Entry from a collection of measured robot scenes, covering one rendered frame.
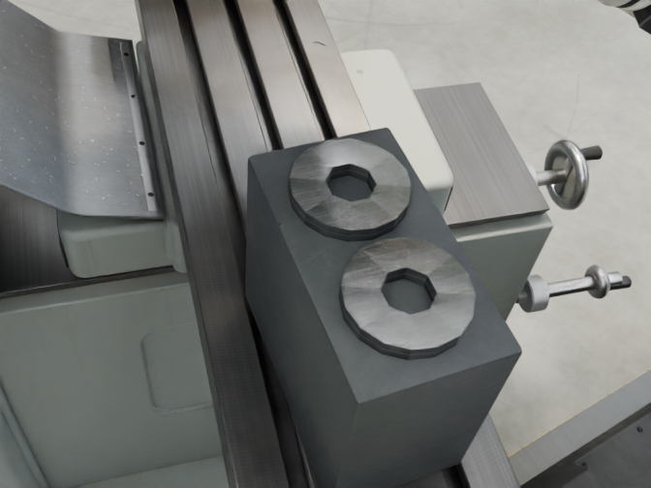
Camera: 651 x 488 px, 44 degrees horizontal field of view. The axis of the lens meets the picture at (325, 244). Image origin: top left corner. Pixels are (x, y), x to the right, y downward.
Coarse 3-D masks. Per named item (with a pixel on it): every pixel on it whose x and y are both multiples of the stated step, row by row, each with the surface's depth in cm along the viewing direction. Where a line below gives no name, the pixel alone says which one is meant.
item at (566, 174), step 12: (552, 144) 132; (564, 144) 129; (552, 156) 133; (564, 156) 130; (576, 156) 126; (588, 156) 127; (600, 156) 128; (528, 168) 126; (552, 168) 134; (564, 168) 130; (576, 168) 126; (540, 180) 129; (552, 180) 130; (564, 180) 130; (576, 180) 126; (588, 180) 126; (552, 192) 134; (564, 192) 132; (576, 192) 127; (564, 204) 131; (576, 204) 129
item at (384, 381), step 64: (384, 128) 64; (256, 192) 60; (320, 192) 57; (384, 192) 58; (256, 256) 66; (320, 256) 55; (384, 256) 54; (448, 256) 55; (256, 320) 73; (320, 320) 52; (384, 320) 51; (448, 320) 51; (320, 384) 56; (384, 384) 49; (448, 384) 51; (320, 448) 61; (384, 448) 56; (448, 448) 62
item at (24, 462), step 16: (0, 400) 110; (0, 416) 111; (0, 432) 112; (16, 432) 118; (0, 448) 114; (16, 448) 120; (0, 464) 116; (16, 464) 121; (32, 464) 127; (0, 480) 119; (16, 480) 123; (32, 480) 129
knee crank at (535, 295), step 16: (592, 272) 132; (608, 272) 134; (528, 288) 128; (544, 288) 128; (560, 288) 131; (576, 288) 131; (592, 288) 132; (608, 288) 131; (624, 288) 136; (528, 304) 129; (544, 304) 129
